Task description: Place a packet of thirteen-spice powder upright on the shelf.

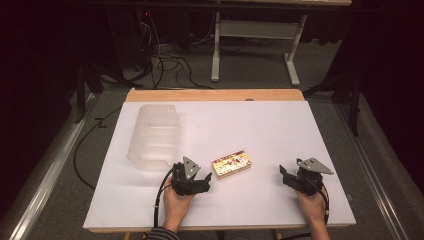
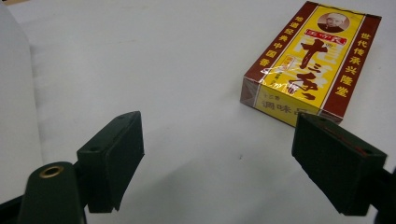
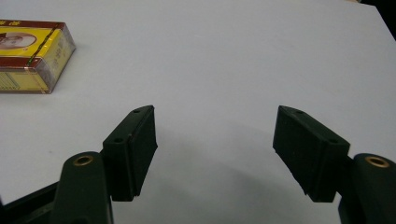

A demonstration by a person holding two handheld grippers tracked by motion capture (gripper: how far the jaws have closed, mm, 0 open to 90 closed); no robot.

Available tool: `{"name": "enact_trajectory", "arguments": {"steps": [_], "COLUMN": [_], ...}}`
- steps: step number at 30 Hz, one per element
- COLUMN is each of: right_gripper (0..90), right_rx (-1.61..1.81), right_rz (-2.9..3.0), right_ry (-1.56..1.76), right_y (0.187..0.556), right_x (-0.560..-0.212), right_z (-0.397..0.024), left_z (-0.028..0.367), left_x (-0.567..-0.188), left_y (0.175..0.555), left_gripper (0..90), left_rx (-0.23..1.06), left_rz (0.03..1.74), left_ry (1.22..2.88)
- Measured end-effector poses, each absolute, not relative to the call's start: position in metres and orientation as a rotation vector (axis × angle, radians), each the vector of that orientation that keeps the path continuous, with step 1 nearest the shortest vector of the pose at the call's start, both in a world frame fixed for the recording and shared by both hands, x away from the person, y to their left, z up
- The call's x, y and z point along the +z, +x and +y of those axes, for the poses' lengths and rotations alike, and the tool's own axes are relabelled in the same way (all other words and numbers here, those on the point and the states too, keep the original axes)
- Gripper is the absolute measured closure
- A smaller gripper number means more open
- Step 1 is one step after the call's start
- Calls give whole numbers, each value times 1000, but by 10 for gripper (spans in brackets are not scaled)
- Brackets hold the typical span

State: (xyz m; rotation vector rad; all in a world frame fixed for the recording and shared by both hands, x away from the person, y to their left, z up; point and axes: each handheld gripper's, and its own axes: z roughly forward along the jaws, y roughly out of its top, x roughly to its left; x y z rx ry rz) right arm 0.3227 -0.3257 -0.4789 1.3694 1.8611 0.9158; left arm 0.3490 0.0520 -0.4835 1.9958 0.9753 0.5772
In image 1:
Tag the person's right hand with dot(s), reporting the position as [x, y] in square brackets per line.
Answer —
[312, 206]

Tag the translucent plastic storage bin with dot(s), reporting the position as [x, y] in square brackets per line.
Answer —
[154, 137]

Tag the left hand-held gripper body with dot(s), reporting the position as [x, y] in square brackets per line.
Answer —
[186, 178]

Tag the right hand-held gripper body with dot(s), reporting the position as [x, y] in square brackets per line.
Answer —
[308, 176]

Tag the person's left striped sleeve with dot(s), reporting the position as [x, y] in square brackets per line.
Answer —
[164, 234]

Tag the person's left hand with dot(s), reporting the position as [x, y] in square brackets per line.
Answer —
[175, 204]

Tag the yellow red printed snack box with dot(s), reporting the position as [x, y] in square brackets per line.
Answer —
[232, 163]

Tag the white metal desk frame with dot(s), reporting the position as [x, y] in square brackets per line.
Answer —
[256, 33]

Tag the black tripod stand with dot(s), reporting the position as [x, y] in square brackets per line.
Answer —
[346, 93]

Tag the aluminium floor rail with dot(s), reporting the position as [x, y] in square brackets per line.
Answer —
[43, 173]
[370, 173]

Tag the white sheet on table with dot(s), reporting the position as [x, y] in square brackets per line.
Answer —
[233, 140]

